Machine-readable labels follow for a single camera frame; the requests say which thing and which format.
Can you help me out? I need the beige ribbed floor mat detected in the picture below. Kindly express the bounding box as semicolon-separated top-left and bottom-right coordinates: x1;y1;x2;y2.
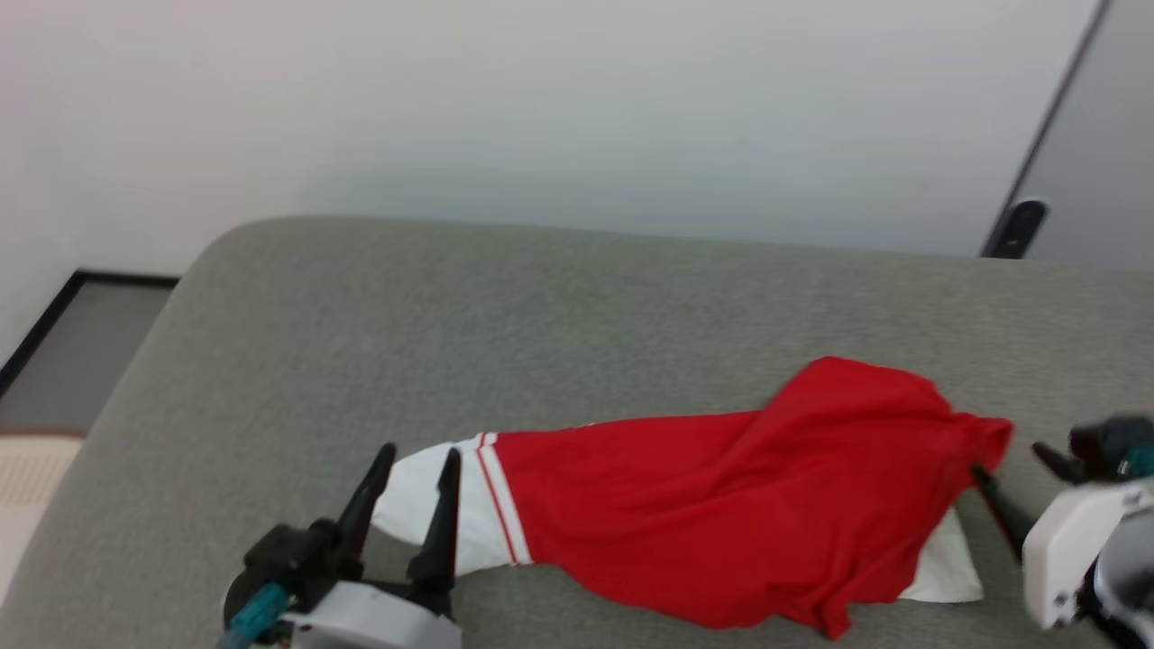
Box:
0;429;87;600

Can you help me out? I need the teal left camera cable plug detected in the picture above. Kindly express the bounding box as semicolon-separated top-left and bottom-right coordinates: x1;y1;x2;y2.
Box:
215;583;291;649

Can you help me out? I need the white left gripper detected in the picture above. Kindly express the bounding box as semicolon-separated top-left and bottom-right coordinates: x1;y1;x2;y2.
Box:
269;442;463;649

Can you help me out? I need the red and white jersey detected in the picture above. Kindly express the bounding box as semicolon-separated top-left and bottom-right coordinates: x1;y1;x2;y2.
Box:
371;356;1015;641

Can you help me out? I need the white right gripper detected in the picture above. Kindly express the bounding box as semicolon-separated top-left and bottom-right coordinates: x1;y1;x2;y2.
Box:
969;441;1154;632

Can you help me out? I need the black baseboard strip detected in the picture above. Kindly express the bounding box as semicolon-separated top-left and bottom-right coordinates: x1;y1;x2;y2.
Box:
0;268;181;398

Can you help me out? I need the grey door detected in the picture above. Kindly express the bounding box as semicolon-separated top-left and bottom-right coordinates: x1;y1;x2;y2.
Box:
980;0;1154;271

